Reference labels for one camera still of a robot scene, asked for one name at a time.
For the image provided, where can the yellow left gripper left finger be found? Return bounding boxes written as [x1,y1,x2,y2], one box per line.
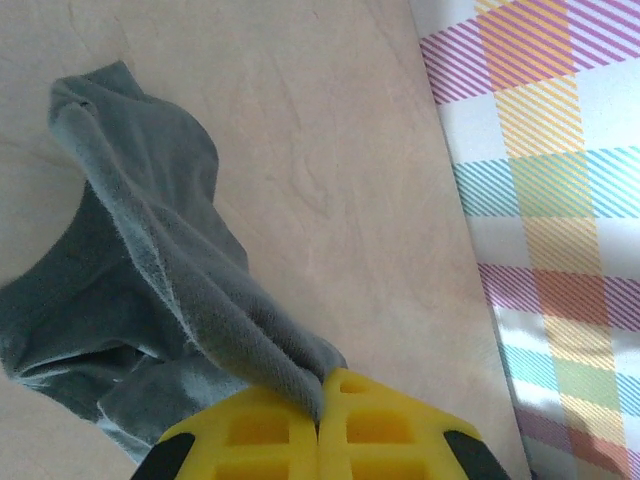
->
[130,385,320,480]

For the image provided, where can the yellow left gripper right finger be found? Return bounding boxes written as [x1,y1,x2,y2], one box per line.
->
[318,367,512,480]

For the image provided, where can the grey t-shirt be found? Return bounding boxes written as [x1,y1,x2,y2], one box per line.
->
[0,59,349,464]

